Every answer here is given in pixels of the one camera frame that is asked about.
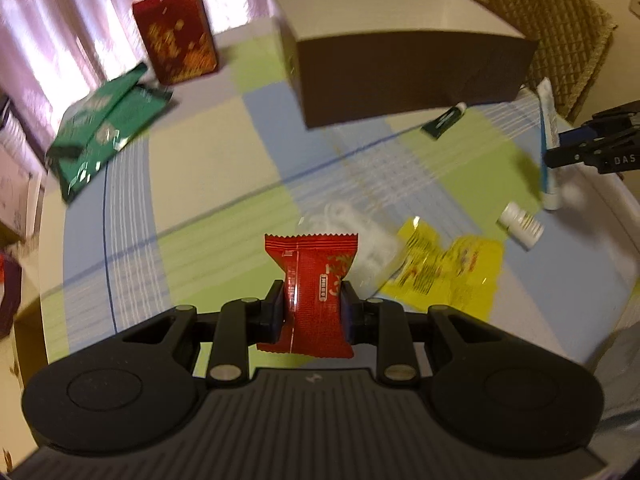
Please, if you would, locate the clear plastic bag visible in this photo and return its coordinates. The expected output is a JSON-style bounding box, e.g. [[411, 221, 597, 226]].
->
[[297, 200, 405, 302]]

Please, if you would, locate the red gift box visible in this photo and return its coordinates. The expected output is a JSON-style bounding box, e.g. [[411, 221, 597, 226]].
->
[[132, 0, 219, 86]]

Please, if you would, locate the green foil bag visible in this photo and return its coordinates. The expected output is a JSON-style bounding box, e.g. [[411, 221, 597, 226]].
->
[[46, 62, 172, 204]]

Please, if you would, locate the pink lace curtain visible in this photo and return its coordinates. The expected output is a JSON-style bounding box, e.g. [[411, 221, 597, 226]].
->
[[1, 0, 268, 145]]

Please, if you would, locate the yellow snack packet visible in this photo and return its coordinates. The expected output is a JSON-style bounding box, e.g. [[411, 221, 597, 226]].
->
[[381, 217, 503, 322]]

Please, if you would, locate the checked tablecloth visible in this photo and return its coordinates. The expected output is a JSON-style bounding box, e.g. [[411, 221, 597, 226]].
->
[[39, 20, 639, 362]]

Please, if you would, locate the white pill bottle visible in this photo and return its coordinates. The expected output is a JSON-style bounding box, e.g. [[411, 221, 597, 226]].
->
[[498, 202, 544, 250]]

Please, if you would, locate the dark green white-capped tube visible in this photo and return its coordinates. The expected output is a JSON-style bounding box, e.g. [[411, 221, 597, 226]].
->
[[421, 102, 468, 140]]

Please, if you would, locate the blue white toothpaste tube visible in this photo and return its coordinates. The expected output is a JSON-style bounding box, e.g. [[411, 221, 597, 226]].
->
[[534, 77, 563, 213]]

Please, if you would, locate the brown cardboard box white inside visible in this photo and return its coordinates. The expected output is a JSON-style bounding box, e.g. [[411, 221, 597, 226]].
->
[[272, 0, 538, 128]]

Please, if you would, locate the red snack packet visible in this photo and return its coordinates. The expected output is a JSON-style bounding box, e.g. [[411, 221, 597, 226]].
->
[[257, 234, 358, 359]]

